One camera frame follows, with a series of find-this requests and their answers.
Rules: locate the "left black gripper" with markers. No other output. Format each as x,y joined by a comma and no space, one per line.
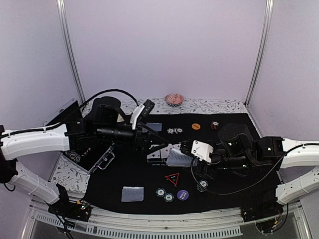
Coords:
137,145

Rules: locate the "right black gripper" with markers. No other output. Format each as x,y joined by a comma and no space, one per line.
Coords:
204,171

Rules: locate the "blue white ten chip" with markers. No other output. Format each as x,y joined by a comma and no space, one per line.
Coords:
170,131

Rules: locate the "blue playing card deck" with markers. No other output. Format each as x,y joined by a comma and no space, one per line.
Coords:
177,159

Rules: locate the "orange black hundred chip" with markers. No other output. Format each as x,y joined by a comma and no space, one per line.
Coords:
178,130

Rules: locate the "orange hundred chip stack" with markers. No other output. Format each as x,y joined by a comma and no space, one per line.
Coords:
214,125

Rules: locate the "red black triangle token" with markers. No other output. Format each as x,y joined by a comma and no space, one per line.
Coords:
173,178

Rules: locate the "green blue chip stack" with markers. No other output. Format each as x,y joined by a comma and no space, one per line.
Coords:
202,186

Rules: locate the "orange big blind button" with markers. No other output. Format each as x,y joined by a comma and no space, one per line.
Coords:
196,126

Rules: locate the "blue green fifty chip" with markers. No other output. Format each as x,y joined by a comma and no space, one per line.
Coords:
160,192

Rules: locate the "blue hole card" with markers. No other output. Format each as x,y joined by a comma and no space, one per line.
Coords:
130,195

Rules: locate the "purple small blind button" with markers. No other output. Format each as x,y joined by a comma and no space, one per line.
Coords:
182,195

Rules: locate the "ace of clubs card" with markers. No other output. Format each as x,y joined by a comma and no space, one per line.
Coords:
155,154

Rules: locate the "red ace community card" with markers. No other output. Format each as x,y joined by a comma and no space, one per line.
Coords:
164,152

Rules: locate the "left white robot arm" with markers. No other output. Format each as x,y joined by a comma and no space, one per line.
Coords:
34,169

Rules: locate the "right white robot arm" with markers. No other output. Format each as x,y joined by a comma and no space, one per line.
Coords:
297,160

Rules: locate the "cream ceramic mug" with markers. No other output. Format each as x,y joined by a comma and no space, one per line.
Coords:
120,119

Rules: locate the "black poker table mat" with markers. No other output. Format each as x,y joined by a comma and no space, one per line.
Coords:
133,185

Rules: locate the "red patterned small bowl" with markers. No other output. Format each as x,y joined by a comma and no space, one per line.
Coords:
174,100

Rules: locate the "aluminium poker chip case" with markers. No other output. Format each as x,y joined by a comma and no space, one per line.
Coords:
94,156

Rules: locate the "poker chip stack front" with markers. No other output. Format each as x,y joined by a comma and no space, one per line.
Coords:
72,155

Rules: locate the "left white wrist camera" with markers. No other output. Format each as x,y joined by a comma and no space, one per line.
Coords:
140,112

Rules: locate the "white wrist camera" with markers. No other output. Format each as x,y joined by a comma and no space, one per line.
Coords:
140,112
202,151

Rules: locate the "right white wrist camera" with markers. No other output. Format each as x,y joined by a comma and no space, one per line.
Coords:
202,151

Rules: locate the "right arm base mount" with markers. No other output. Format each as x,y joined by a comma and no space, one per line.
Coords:
267,216

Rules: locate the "front aluminium rail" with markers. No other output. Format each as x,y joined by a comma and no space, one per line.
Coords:
217,224

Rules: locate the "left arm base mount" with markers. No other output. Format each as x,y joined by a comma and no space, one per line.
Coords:
79,210

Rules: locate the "right aluminium frame post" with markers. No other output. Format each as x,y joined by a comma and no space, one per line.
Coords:
261,50

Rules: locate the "aluminium frame post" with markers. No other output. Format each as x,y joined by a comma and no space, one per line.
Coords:
69,49
261,50

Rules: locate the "left aluminium frame post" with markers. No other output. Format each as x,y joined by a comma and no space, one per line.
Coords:
69,49

